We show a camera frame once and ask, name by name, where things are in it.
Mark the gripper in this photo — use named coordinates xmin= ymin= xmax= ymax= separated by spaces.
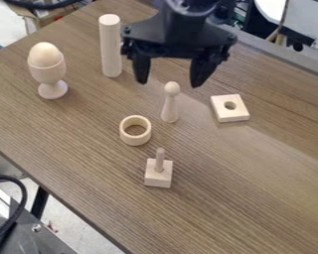
xmin=118 ymin=0 xmax=239 ymax=89

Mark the flat wooden square with hole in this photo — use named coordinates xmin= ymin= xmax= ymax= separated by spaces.
xmin=209 ymin=93 xmax=252 ymax=124

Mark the wooden peg doll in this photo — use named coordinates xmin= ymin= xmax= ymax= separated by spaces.
xmin=159 ymin=80 xmax=182 ymax=124

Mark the tall wooden cylinder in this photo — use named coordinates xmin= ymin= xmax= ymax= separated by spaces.
xmin=97 ymin=13 xmax=123 ymax=78

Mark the small wooden peg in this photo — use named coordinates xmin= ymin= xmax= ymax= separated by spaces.
xmin=153 ymin=147 xmax=168 ymax=174

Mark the wooden cube block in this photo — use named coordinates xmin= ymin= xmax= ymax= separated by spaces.
xmin=142 ymin=158 xmax=174 ymax=190

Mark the wooden egg cup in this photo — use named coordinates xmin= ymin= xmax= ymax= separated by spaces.
xmin=26 ymin=56 xmax=71 ymax=100

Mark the wooden egg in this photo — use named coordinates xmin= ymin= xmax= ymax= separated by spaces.
xmin=27 ymin=41 xmax=64 ymax=68

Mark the cardboard box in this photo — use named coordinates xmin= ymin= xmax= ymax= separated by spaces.
xmin=6 ymin=0 xmax=94 ymax=34

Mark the wooden ring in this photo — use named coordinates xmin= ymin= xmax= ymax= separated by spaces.
xmin=117 ymin=114 xmax=154 ymax=147

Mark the black cable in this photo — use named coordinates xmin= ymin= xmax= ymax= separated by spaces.
xmin=0 ymin=174 xmax=30 ymax=247

